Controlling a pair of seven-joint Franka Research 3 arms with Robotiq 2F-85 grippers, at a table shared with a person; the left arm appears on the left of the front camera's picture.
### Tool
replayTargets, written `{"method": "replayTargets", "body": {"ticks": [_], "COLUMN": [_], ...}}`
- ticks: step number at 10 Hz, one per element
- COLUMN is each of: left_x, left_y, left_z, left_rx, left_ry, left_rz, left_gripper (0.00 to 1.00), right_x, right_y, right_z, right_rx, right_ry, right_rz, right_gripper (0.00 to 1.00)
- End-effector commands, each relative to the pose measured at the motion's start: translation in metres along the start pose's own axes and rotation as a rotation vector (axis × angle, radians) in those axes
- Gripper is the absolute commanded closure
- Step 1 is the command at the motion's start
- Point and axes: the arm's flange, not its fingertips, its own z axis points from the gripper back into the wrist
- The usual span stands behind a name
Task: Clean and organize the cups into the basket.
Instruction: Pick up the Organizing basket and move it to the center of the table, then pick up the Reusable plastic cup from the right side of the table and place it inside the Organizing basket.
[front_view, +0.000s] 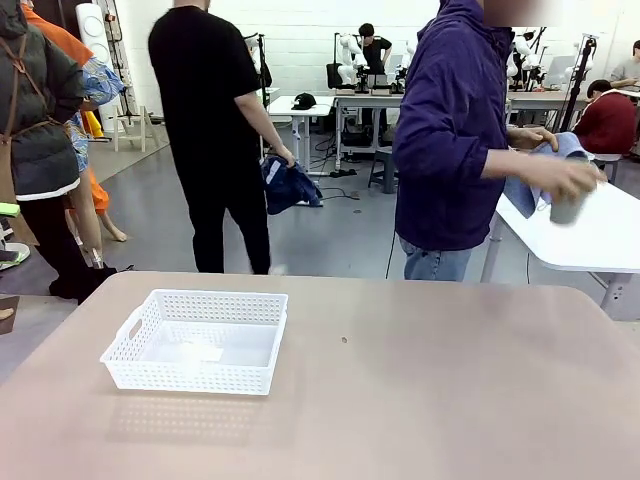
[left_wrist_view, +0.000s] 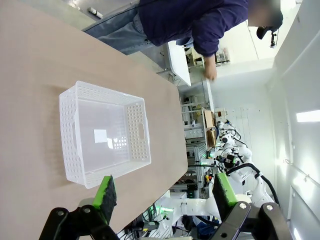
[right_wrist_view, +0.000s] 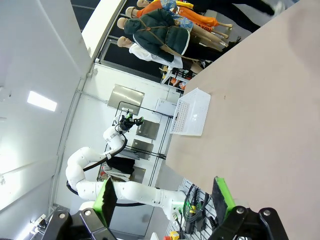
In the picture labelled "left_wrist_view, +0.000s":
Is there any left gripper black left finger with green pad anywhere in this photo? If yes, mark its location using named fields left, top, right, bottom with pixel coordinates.
left=38, top=174, right=118, bottom=240

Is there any person's right hand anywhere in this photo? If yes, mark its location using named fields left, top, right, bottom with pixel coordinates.
left=204, top=67, right=218, bottom=81

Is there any brown cardboard box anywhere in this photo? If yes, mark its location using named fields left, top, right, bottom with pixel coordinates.
left=205, top=128, right=217, bottom=149
left=203, top=108, right=216, bottom=129

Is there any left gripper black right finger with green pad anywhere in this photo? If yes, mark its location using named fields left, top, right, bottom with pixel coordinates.
left=211, top=172, right=292, bottom=240

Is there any white perforated plastic basket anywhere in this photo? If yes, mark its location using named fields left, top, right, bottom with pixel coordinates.
left=59, top=80, right=153, bottom=190

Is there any black control box green light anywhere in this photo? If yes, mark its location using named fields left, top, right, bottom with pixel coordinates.
left=184, top=183, right=199, bottom=199

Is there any white power strip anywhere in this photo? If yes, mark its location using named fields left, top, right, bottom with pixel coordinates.
left=87, top=7, right=104, bottom=19

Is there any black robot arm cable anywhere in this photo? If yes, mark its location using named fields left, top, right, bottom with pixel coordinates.
left=259, top=174, right=280, bottom=206

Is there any white metal storage shelf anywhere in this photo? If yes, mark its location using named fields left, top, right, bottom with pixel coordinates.
left=180, top=94, right=214, bottom=151

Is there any person in navy jacket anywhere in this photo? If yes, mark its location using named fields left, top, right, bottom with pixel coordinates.
left=82, top=0, right=284, bottom=57

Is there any white flat board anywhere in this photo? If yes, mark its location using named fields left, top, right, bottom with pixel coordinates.
left=166, top=40, right=192, bottom=86

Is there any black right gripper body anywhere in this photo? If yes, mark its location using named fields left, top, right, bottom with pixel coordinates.
left=216, top=154, right=237, bottom=171

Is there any person's bare right forearm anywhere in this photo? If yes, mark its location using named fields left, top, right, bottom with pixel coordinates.
left=203, top=53, right=217, bottom=72

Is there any black cap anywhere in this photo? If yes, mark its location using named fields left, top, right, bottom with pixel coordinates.
left=256, top=9, right=284, bottom=40

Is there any rectangular ceiling light panel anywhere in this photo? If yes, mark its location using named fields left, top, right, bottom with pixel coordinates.
left=296, top=109, right=320, bottom=123

